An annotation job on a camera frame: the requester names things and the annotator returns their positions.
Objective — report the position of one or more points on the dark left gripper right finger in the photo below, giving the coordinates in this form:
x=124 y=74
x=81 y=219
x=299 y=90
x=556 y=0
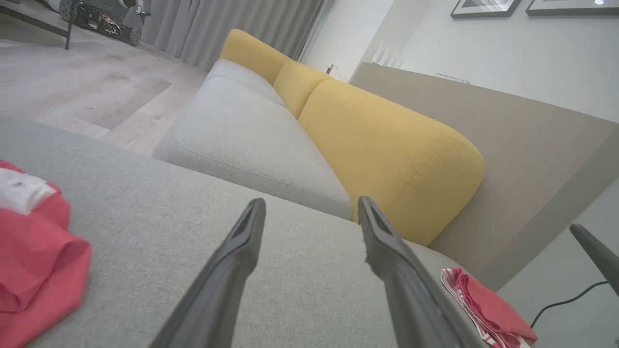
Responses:
x=406 y=290

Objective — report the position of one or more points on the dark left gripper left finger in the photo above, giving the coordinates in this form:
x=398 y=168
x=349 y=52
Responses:
x=227 y=270

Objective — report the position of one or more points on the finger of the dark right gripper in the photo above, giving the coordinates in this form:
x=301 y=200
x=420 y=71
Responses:
x=602 y=256

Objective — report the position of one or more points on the red and white jersey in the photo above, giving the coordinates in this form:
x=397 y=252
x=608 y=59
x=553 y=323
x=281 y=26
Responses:
x=488 y=304

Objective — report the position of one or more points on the red and white shorts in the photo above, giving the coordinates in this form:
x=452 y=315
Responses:
x=34 y=261

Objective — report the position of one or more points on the grey and yellow sofa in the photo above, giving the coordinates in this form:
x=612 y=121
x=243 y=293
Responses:
x=145 y=217

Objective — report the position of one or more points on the grey sofa seat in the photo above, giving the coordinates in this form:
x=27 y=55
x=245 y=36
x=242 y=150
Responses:
x=242 y=140

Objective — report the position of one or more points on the large yellow sofa cushion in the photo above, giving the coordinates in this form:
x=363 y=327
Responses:
x=396 y=154

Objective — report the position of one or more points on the small yellow sofa cushion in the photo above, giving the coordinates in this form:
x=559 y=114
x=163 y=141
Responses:
x=300 y=84

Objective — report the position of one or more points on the yellow sofa end cushion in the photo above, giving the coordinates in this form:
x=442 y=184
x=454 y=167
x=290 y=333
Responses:
x=251 y=53

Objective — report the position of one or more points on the grey curtain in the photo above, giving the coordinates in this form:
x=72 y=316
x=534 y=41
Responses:
x=232 y=24

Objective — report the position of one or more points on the black framed picture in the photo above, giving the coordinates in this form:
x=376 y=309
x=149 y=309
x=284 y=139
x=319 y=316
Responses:
x=483 y=7
x=570 y=7

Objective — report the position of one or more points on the black mesh cylinder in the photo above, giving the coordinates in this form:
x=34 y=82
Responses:
x=106 y=21

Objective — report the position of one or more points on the dark low table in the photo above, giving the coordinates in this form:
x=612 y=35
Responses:
x=43 y=23

